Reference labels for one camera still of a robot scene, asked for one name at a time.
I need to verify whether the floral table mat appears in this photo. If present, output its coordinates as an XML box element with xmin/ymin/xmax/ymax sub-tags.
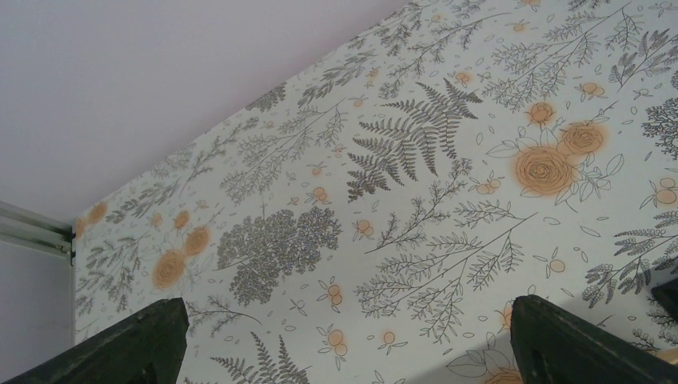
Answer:
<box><xmin>74</xmin><ymin>1</ymin><xmax>677</xmax><ymax>383</ymax></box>

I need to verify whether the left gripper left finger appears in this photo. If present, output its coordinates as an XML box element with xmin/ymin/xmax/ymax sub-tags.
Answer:
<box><xmin>8</xmin><ymin>298</ymin><xmax>189</xmax><ymax>383</ymax></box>

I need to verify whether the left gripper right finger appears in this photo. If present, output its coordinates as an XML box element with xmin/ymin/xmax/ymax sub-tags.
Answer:
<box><xmin>510</xmin><ymin>295</ymin><xmax>677</xmax><ymax>383</ymax></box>

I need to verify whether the left frame post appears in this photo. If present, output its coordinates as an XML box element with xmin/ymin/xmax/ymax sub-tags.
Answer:
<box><xmin>1</xmin><ymin>202</ymin><xmax>74</xmax><ymax>347</ymax></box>

